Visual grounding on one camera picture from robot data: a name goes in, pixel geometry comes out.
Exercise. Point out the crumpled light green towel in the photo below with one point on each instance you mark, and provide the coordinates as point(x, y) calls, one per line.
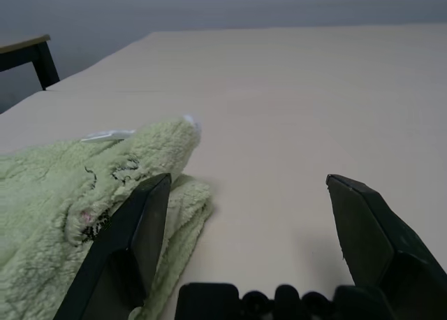
point(70, 194)

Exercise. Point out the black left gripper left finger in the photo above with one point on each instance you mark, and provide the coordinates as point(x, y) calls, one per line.
point(129, 243)

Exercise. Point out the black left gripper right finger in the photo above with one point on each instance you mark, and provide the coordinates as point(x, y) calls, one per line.
point(377, 236)

